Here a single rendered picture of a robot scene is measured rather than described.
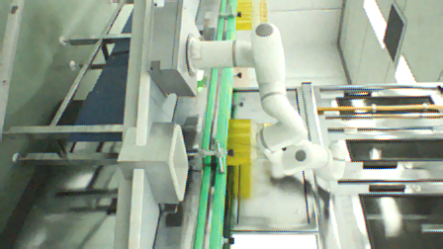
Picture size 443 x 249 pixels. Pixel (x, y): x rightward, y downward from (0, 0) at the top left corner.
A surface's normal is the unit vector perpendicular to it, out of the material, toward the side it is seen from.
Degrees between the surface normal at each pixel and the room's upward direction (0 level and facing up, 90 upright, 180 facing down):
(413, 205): 90
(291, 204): 90
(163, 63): 90
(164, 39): 90
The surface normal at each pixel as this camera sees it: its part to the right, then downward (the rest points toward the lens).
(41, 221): -0.08, -0.72
